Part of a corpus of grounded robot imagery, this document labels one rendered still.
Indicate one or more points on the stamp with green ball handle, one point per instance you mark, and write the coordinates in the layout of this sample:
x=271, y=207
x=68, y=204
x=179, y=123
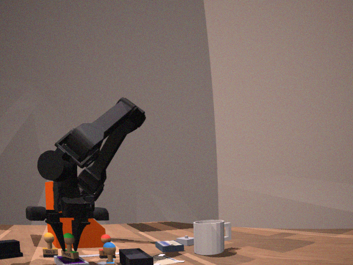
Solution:
x=69, y=254

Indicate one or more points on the red-handled rubber stamp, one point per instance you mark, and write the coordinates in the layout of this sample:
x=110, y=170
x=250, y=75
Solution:
x=105, y=238

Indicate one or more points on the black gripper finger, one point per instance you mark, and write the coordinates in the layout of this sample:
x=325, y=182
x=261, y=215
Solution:
x=57, y=227
x=77, y=228

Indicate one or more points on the wooden hold stamp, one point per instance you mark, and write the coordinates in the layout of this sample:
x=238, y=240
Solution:
x=49, y=251

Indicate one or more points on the white mug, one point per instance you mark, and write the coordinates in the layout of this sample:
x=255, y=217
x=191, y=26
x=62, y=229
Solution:
x=209, y=236

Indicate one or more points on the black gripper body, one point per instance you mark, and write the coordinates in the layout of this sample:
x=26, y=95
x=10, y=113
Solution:
x=39, y=213

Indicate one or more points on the white card taped to table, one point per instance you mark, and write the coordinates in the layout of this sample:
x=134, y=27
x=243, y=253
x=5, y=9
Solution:
x=164, y=260

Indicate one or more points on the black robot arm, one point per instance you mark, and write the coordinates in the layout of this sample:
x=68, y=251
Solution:
x=83, y=148

